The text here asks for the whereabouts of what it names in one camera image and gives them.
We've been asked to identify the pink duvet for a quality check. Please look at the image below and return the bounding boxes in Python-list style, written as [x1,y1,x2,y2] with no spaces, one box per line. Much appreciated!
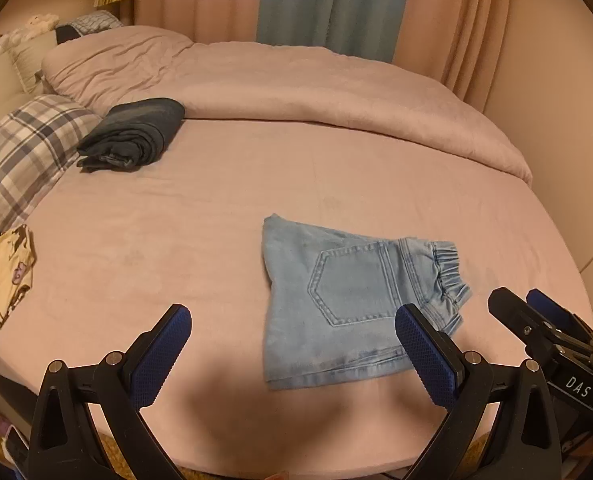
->
[41,25,533,186]

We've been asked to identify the light blue denim pants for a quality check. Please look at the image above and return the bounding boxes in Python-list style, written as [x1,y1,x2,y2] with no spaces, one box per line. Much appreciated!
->
[261,213,472,392]

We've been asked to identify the plaid pillow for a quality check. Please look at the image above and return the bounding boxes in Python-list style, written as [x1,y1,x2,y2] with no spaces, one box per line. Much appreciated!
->
[0,95,104,243]

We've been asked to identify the yellow printed cloth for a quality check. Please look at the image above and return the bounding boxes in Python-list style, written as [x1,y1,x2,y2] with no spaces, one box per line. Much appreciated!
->
[0,225,37,366]

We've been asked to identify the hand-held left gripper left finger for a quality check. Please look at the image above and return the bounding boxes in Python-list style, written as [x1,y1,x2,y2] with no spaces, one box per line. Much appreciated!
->
[26,303,193,480]

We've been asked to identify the blue curtain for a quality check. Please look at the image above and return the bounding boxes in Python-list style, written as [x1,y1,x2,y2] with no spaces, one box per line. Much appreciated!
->
[255,0,402,63]

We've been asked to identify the pink bed sheet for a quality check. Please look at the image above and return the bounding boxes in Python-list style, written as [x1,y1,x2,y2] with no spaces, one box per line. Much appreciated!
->
[0,117,593,476]

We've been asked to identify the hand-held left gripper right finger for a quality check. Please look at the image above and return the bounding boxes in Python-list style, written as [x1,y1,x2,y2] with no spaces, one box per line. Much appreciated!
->
[395,303,562,480]

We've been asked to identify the blue striped pillow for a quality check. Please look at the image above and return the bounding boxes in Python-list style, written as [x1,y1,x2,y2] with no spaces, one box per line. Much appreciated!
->
[56,11,124,43]

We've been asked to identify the smartphone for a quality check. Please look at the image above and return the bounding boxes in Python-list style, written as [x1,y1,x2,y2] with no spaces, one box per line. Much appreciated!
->
[4,425,30,476]

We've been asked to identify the dark folded pants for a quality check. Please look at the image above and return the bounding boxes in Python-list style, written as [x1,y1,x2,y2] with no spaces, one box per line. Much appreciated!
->
[76,97,186,173]

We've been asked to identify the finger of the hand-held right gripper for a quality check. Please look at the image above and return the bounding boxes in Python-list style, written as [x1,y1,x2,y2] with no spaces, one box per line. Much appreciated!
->
[487,287,572,361]
[527,289,593,350]

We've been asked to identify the white ruffled pillow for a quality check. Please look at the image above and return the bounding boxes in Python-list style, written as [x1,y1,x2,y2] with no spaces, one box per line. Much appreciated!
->
[11,30,60,93]

